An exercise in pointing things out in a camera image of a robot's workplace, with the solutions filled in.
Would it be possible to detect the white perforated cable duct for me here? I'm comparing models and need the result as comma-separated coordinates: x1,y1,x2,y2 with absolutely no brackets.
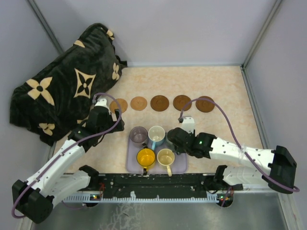
63,193,222,204

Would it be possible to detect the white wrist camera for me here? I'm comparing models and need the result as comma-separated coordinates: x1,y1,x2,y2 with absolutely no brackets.
93,97,109,109
181,116,195,134

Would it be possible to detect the grey ceramic mug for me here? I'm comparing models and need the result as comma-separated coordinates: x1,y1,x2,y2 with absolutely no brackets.
165,132,174,150

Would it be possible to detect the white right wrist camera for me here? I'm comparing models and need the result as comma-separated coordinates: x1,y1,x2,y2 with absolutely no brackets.
181,116,195,134

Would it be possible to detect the purple glass mug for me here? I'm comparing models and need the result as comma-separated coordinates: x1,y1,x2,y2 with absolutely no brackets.
129,126,148,148

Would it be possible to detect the lavender plastic tray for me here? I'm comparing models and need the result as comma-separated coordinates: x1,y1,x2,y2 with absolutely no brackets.
126,137,188,174

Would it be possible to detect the black floral plush blanket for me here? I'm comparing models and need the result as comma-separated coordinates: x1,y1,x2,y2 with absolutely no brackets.
9,23,127,145

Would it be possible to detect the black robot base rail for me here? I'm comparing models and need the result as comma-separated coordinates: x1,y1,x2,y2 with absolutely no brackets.
71,172,243,199

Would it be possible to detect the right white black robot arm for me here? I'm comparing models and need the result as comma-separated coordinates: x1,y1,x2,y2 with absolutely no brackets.
167,127,300,194

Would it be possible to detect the cream ceramic mug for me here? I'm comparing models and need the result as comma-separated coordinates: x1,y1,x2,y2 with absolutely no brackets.
157,149,175,177

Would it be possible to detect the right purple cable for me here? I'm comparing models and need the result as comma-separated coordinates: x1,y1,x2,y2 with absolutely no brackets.
177,96,300,208

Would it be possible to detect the purple cable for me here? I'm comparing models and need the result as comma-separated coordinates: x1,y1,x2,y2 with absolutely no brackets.
11,92,123,219
177,96,300,208

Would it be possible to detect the dark wooden coaster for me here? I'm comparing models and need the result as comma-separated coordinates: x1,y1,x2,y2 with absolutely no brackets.
196,100,215,113
173,95,191,111
150,95,169,112

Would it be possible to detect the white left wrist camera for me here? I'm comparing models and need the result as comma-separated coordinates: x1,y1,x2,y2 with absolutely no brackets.
93,97,109,109

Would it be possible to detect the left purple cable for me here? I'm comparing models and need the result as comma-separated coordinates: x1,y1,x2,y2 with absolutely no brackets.
11,92,123,219

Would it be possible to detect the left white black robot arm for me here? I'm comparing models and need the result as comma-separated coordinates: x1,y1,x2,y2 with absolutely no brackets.
11,105,125,223

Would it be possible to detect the yellow glass mug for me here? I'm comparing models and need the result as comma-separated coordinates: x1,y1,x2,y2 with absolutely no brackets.
136,148,156,175

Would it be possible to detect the white light blue mug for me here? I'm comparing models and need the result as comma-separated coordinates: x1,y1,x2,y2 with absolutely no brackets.
148,126,165,150

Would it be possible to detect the woven rattan coaster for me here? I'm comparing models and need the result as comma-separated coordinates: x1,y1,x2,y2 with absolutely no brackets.
109,98,128,114
130,96,147,111

